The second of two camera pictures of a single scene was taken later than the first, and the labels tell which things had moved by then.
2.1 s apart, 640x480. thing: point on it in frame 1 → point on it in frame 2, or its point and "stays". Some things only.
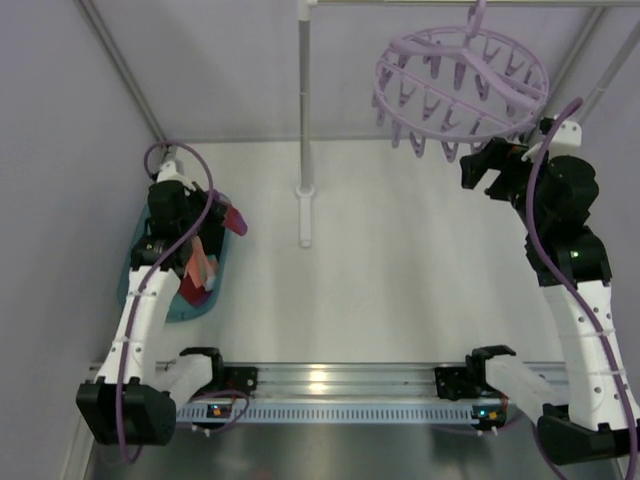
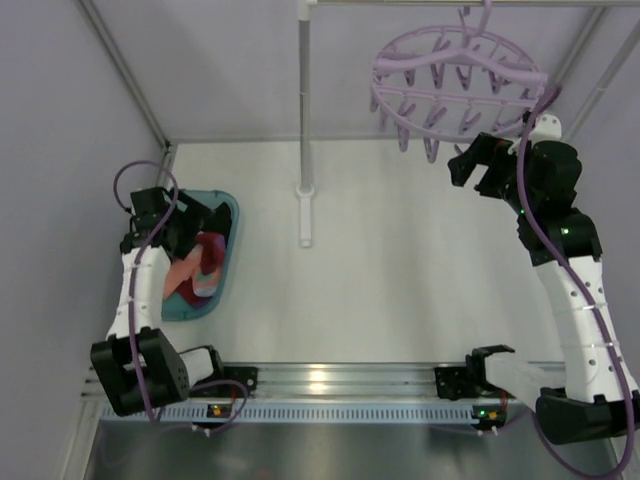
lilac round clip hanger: x=459 y=87 stays
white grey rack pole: x=304 y=191 stays
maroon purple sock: x=234 y=219 → x=212 y=250
